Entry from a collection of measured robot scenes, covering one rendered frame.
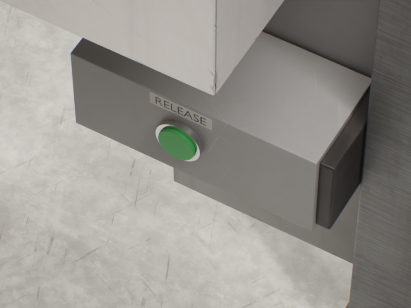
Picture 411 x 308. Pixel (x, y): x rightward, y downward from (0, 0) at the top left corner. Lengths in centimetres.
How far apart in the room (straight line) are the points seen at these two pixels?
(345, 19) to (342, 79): 5
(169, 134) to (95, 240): 136
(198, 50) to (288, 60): 24
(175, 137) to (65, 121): 148
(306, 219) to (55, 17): 28
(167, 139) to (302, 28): 12
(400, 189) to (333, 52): 11
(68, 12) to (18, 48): 175
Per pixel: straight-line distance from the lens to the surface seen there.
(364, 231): 154
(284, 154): 143
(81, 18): 128
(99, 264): 280
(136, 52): 128
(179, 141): 147
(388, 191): 148
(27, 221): 285
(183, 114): 146
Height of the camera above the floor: 232
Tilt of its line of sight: 53 degrees down
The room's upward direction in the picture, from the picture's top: straight up
